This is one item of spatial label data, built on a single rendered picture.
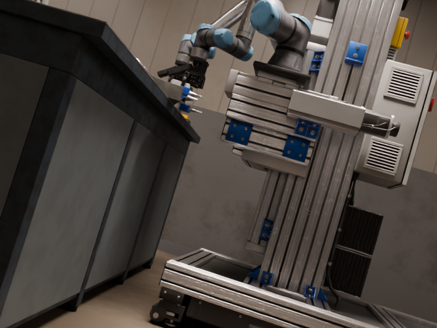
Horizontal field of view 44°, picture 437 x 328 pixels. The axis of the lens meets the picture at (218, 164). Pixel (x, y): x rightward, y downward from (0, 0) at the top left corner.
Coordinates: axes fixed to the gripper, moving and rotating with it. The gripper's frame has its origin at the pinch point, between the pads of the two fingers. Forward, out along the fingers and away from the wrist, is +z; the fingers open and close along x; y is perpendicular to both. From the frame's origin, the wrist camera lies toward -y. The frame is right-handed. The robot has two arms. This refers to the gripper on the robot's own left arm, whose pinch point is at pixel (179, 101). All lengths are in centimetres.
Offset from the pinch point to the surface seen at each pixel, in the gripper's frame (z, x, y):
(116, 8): -83, 167, -116
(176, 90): 1.1, -33.9, 6.7
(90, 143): 31, -88, 3
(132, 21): -76, 168, -101
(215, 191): 31, 168, 0
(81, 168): 38, -88, 3
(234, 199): 33, 169, 15
